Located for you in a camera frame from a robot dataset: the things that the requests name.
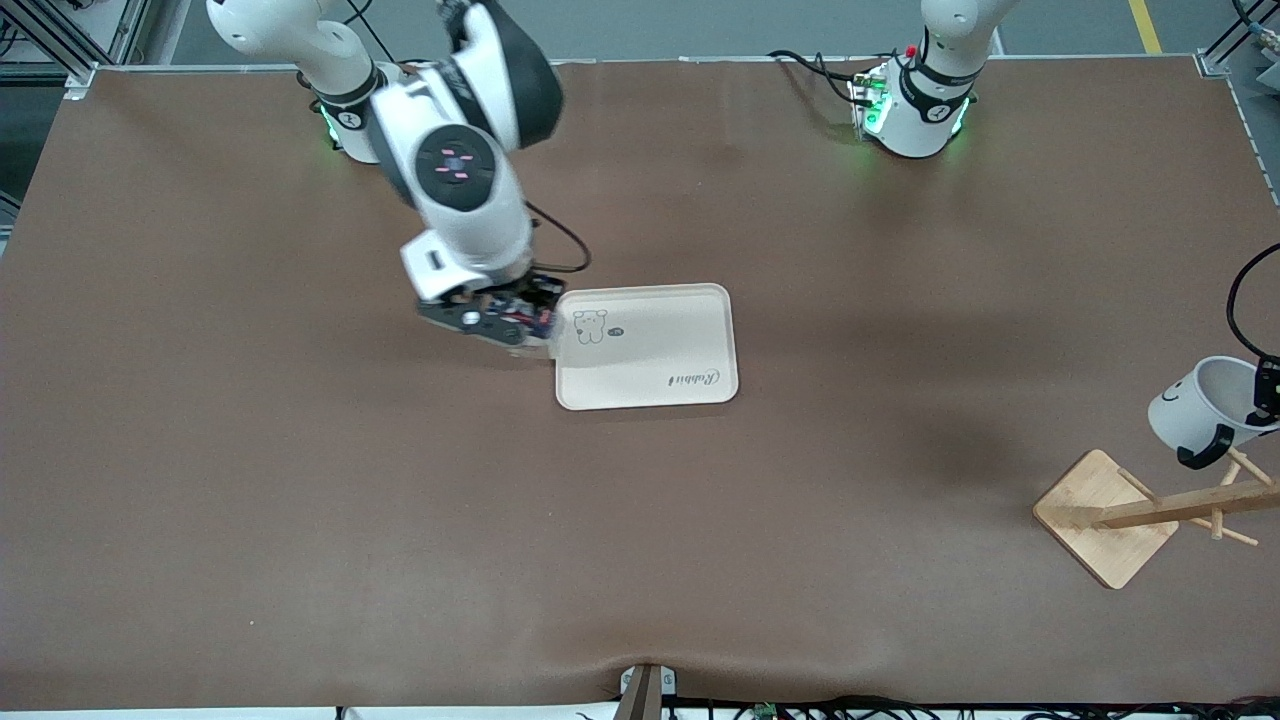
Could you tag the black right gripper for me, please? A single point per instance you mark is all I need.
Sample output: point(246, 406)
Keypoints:
point(527, 296)

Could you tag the blue white milk carton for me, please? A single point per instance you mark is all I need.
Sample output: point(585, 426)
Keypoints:
point(540, 348)

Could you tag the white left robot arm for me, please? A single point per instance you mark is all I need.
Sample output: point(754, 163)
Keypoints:
point(920, 110)

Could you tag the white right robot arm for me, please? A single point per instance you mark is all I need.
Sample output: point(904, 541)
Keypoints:
point(470, 220)

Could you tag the wooden cup rack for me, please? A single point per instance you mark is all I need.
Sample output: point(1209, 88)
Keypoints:
point(1100, 530)

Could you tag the white rabbit print tray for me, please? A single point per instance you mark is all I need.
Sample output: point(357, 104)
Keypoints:
point(650, 350)

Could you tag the aluminium frame post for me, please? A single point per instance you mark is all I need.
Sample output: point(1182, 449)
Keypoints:
point(60, 40)
point(1240, 35)

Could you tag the front camera mount bracket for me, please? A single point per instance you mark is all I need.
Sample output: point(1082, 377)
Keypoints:
point(645, 692)

